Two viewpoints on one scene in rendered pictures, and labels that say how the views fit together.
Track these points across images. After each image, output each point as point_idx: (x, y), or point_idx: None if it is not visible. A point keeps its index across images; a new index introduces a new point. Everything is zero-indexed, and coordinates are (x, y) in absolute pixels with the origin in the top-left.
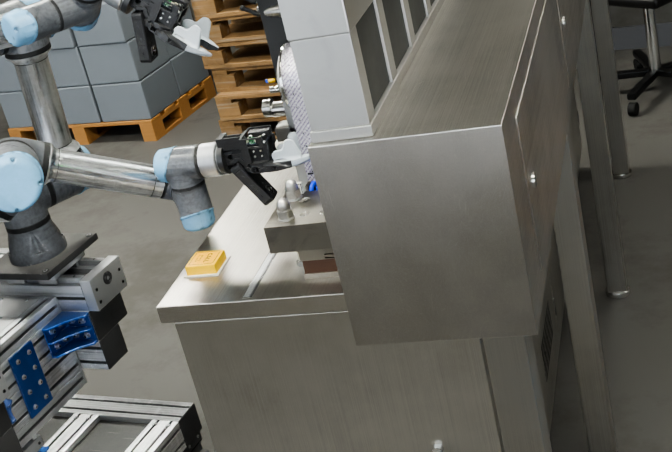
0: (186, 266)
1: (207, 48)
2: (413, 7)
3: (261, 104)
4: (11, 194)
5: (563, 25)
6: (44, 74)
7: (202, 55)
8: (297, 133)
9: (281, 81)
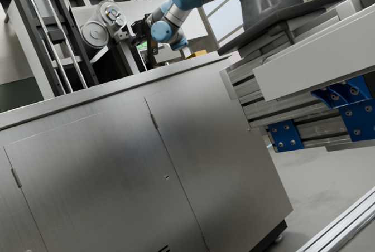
0: (204, 49)
1: None
2: None
3: (121, 18)
4: None
5: None
6: None
7: None
8: (131, 33)
9: (123, 9)
